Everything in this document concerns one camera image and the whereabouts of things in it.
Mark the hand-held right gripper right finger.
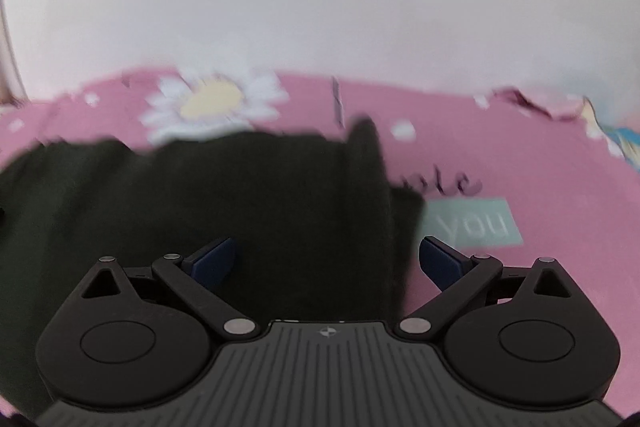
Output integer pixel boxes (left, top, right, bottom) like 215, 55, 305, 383
396, 235, 576, 340

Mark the dark green sweater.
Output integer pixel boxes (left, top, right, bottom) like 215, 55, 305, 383
0, 117, 427, 424

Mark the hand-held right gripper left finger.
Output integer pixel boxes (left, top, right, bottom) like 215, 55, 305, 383
79, 237, 262, 338

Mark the pink floral bed sheet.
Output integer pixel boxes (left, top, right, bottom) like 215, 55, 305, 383
0, 66, 640, 423

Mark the pink patterned cloth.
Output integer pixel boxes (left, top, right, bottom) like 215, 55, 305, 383
490, 86, 640, 168

